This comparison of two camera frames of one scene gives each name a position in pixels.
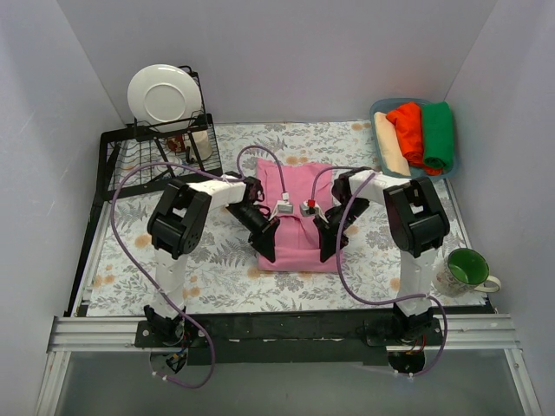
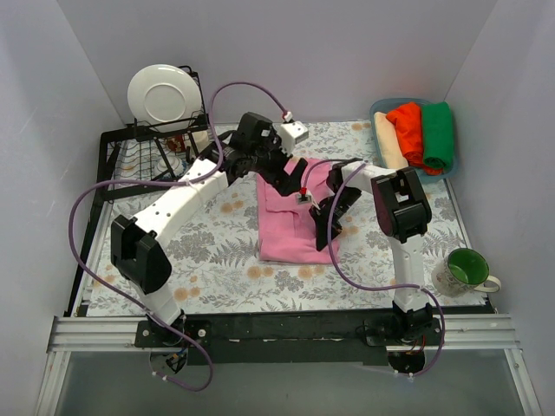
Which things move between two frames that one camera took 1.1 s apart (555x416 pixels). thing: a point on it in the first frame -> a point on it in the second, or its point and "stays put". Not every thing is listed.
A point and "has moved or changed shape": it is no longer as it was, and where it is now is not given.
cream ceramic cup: [202, 144] stays put
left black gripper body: [264, 228] -> [278, 172]
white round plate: [164, 98] stays put
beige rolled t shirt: [393, 157] stays put
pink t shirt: [297, 247] has moved or changed shape
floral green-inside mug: [463, 271] stays put
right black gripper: [328, 225] -> [336, 207]
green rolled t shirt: [438, 134] stays put
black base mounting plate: [284, 338] stays put
